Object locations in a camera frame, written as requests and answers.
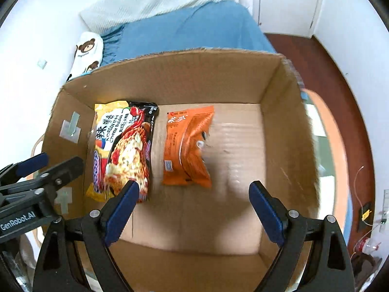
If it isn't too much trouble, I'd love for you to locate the green white checkered cloth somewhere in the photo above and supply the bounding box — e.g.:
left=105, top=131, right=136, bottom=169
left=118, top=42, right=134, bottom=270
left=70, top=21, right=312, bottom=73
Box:
left=299, top=88, right=354, bottom=244

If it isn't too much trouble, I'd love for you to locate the black yellow ramen noodle packet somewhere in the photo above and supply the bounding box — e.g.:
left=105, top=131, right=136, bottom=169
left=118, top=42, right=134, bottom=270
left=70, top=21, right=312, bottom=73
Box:
left=86, top=101, right=159, bottom=202

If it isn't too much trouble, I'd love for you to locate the orange snack packet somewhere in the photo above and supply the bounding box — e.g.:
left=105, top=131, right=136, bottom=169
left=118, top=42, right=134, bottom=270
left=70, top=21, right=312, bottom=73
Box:
left=163, top=106, right=215, bottom=188

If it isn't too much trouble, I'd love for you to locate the brown cardboard box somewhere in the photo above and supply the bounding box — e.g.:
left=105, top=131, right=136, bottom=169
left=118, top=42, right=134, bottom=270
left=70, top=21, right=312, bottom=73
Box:
left=43, top=49, right=318, bottom=291

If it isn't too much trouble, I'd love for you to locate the white bear print pillow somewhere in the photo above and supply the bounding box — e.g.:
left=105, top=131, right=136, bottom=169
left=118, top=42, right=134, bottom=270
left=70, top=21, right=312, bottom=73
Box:
left=67, top=32, right=104, bottom=81

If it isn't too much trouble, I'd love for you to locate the blue bed sheet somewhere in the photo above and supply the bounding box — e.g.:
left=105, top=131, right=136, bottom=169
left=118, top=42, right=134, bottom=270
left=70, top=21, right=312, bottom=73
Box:
left=101, top=1, right=276, bottom=66

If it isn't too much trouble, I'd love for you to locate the white closet door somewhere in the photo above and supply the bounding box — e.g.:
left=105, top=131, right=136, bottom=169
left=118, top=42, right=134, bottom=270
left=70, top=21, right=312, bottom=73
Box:
left=258, top=0, right=318, bottom=38

